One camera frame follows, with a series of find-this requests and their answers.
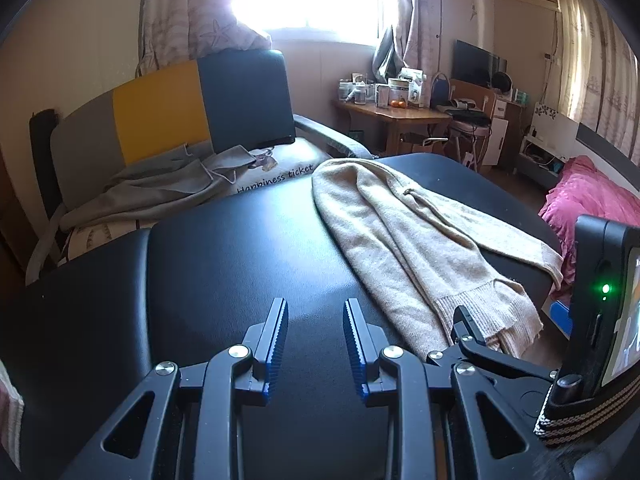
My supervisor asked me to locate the pale patterned curtain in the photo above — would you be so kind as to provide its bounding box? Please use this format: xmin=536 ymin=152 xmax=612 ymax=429
xmin=372 ymin=0 xmax=443 ymax=81
xmin=137 ymin=0 xmax=273 ymax=78

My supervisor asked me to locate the white round stool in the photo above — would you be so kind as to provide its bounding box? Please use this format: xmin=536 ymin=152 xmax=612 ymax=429
xmin=447 ymin=121 xmax=493 ymax=168

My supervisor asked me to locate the white low shelf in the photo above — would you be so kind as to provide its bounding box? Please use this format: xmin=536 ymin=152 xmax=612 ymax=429
xmin=517 ymin=102 xmax=581 ymax=188

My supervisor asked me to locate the white cabinet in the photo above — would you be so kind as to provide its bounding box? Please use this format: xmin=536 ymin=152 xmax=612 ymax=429
xmin=481 ymin=100 xmax=523 ymax=167

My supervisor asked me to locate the dark bed headboard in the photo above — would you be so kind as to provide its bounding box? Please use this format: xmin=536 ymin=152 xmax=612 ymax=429
xmin=575 ymin=122 xmax=640 ymax=186

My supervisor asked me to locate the grey hooded garment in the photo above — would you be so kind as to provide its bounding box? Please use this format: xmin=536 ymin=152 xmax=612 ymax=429
xmin=26 ymin=142 xmax=278 ymax=283

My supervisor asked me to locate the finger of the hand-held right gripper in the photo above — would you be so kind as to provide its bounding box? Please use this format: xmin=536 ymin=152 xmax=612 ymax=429
xmin=426 ymin=305 xmax=559 ymax=385

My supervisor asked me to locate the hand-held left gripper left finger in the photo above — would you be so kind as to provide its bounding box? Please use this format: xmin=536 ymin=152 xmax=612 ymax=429
xmin=60 ymin=297 xmax=290 ymax=480

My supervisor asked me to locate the blue bag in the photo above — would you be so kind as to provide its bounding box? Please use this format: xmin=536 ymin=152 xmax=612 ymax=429
xmin=430 ymin=72 xmax=454 ymax=109

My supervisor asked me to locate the grey yellow blue armchair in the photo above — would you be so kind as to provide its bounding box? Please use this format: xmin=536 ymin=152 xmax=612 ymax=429
xmin=27 ymin=49 xmax=373 ymax=283

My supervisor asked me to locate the pale knit cloth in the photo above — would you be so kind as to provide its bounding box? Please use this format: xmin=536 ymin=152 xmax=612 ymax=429
xmin=0 ymin=359 xmax=25 ymax=472

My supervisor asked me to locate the yellowish striped curtain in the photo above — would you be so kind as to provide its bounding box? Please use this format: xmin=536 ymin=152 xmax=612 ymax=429
xmin=555 ymin=0 xmax=640 ymax=156

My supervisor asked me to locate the grey blanket on chair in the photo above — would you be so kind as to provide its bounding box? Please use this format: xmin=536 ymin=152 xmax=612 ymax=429
xmin=57 ymin=139 xmax=333 ymax=266

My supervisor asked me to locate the pink blanket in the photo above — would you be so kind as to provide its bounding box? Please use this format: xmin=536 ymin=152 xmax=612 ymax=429
xmin=539 ymin=156 xmax=640 ymax=286

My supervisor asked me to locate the beige knit sweater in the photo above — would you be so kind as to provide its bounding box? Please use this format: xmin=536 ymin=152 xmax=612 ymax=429
xmin=311 ymin=157 xmax=565 ymax=361

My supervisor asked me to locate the wooden desk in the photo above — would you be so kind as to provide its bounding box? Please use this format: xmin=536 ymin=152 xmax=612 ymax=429
xmin=334 ymin=97 xmax=453 ymax=158

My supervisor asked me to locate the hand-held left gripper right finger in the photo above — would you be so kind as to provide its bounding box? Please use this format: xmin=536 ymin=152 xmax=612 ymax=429
xmin=342 ymin=298 xmax=571 ymax=480

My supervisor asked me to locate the black monitor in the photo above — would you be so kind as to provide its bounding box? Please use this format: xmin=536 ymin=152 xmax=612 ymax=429
xmin=453 ymin=40 xmax=507 ymax=88

